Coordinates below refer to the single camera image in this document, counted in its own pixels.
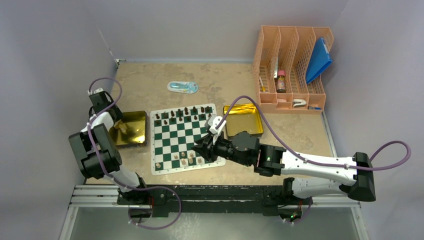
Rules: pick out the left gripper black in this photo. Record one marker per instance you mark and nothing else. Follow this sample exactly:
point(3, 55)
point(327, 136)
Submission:
point(118, 115)

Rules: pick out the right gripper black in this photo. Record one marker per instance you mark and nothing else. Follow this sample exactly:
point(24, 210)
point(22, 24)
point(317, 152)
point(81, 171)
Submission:
point(209, 152)

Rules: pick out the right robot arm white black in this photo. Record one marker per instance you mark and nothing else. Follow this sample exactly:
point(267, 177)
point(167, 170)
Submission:
point(307, 175)

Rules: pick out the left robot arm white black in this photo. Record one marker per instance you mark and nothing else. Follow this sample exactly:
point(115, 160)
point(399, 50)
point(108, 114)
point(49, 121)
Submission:
point(95, 152)

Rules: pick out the gold tin with white pieces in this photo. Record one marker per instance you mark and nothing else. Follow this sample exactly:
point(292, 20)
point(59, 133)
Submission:
point(131, 131)

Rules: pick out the green white chess board mat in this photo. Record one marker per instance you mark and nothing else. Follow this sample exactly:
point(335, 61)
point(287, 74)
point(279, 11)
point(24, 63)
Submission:
point(177, 138)

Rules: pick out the empty gold tin lid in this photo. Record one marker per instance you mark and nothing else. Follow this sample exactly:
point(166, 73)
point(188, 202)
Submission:
point(244, 117)

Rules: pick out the blue packaged stapler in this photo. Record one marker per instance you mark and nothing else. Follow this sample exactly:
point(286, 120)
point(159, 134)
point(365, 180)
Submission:
point(184, 87)

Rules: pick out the yellow pen in organizer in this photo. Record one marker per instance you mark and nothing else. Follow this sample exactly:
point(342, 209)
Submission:
point(263, 89)

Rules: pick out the small bottle pink cap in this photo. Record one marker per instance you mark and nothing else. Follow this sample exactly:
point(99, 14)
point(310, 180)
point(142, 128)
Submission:
point(281, 82)

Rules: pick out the white stapler in organizer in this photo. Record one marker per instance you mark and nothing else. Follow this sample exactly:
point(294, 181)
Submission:
point(299, 103)

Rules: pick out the peach plastic file organizer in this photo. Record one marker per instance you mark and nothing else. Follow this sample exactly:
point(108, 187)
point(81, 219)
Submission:
point(288, 48)

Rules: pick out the blue folder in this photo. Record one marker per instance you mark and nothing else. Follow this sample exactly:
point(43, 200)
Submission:
point(319, 61)

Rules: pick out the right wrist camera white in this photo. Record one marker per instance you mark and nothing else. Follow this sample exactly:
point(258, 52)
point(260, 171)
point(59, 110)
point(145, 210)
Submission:
point(214, 126)

